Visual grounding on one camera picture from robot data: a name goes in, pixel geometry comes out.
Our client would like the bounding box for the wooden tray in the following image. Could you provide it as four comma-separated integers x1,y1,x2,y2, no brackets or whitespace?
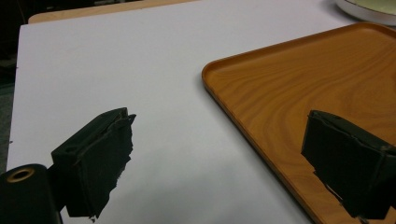
201,21,396,224

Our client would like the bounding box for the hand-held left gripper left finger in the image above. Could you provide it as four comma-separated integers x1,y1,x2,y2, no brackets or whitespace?
50,106,137,220

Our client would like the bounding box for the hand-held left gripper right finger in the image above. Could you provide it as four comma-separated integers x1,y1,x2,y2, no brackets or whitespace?
300,109,396,220

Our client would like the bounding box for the white plate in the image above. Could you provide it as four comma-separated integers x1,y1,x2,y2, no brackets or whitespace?
334,0,396,27

